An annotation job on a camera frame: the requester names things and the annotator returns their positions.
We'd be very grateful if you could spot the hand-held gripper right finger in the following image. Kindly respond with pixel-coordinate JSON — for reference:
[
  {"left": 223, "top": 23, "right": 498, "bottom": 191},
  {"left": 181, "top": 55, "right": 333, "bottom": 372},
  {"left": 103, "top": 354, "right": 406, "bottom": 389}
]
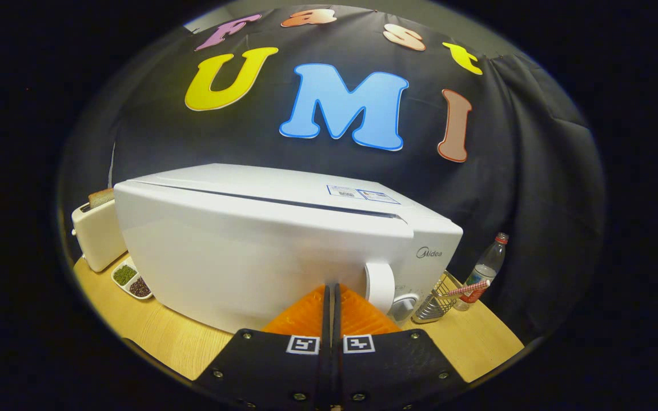
[{"left": 335, "top": 284, "right": 470, "bottom": 411}]

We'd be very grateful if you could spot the clear plastic water bottle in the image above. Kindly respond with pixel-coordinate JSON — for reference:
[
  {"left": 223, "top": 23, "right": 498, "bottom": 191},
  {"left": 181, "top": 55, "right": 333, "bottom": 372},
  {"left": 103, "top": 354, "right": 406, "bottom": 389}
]
[{"left": 454, "top": 232, "right": 509, "bottom": 312}]

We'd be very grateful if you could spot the red white striped straw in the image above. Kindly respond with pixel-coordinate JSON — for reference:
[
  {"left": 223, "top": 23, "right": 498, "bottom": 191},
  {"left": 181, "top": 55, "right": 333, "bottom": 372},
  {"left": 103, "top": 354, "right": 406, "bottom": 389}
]
[{"left": 447, "top": 280, "right": 491, "bottom": 297}]

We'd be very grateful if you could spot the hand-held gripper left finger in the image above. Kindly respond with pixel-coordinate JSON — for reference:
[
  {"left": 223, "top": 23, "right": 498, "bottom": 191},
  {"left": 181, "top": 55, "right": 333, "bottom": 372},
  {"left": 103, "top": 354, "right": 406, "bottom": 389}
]
[{"left": 192, "top": 284, "right": 332, "bottom": 411}]

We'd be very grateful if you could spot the white divided bean dish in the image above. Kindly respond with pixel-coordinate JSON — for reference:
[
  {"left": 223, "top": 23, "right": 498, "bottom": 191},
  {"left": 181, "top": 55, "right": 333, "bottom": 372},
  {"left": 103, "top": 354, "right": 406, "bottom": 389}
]
[{"left": 111, "top": 260, "right": 154, "bottom": 300}]

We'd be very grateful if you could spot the metal wire basket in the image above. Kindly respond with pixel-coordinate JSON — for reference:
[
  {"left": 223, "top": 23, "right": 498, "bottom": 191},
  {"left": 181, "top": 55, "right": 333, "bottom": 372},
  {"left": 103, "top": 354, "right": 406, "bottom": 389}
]
[{"left": 412, "top": 271, "right": 470, "bottom": 324}]

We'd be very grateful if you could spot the white toaster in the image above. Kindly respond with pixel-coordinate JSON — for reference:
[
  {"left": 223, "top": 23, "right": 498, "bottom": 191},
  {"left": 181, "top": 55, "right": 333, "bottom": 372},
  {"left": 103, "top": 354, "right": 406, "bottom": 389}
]
[{"left": 71, "top": 197, "right": 130, "bottom": 273}]

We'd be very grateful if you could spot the white microwave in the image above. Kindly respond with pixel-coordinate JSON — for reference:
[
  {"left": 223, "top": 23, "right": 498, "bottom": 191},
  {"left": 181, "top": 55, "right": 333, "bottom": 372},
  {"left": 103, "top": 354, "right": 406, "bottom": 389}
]
[{"left": 113, "top": 163, "right": 464, "bottom": 335}]

